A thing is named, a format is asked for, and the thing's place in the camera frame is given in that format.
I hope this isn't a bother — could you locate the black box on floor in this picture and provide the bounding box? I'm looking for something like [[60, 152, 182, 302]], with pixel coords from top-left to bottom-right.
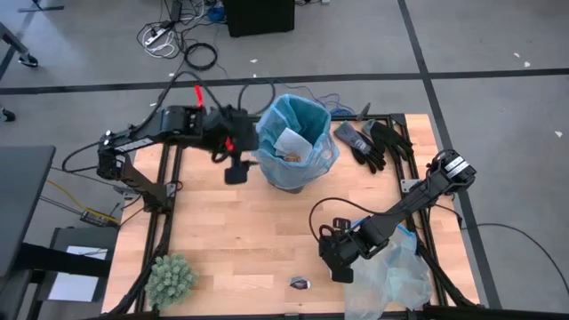
[[221, 0, 297, 38]]

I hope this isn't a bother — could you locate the blue plastic trash bag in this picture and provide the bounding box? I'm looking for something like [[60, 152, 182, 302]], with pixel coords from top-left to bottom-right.
[[252, 92, 341, 192]]

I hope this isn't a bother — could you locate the long newspaper strip foreground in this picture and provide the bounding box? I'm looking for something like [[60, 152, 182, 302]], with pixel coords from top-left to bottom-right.
[[288, 276, 312, 292]]

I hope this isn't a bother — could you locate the white power strip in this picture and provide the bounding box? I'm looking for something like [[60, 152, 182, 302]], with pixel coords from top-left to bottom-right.
[[142, 24, 175, 48]]

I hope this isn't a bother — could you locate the black aluminium table frame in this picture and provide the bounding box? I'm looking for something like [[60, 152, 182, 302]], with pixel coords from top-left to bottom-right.
[[104, 113, 484, 320]]

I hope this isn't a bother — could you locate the coiled black cable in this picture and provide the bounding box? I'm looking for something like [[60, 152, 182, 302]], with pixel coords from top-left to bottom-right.
[[183, 42, 219, 71]]

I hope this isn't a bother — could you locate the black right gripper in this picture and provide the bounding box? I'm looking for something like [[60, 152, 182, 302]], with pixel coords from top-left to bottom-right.
[[318, 217, 392, 284]]

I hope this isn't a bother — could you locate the white paper napkin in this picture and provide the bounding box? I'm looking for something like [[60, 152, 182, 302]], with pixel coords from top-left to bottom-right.
[[273, 127, 314, 164]]

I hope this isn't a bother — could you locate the grey and black work glove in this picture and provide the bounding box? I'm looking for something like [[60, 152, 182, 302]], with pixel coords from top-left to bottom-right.
[[333, 120, 387, 174]]

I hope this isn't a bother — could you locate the small green artificial plant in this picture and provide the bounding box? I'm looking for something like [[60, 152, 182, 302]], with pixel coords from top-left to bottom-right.
[[144, 252, 200, 311]]

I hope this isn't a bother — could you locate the clear blue-rimmed trash bag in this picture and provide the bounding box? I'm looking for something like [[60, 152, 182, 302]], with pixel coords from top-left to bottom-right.
[[342, 221, 435, 320]]

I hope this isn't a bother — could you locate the white paper sheet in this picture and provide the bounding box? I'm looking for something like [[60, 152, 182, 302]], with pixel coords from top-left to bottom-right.
[[47, 245, 108, 303]]

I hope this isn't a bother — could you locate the tangled blue cable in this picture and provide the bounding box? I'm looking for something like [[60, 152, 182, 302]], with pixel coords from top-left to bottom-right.
[[306, 91, 357, 117]]

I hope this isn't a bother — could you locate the dark grey desk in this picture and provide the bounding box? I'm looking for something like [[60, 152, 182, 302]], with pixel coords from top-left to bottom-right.
[[0, 145, 57, 279]]

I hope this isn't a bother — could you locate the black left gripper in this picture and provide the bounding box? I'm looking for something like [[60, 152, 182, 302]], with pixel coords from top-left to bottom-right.
[[204, 105, 260, 186]]

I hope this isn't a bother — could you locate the long black floor cable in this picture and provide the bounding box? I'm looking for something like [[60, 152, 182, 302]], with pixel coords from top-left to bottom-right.
[[460, 220, 569, 297]]

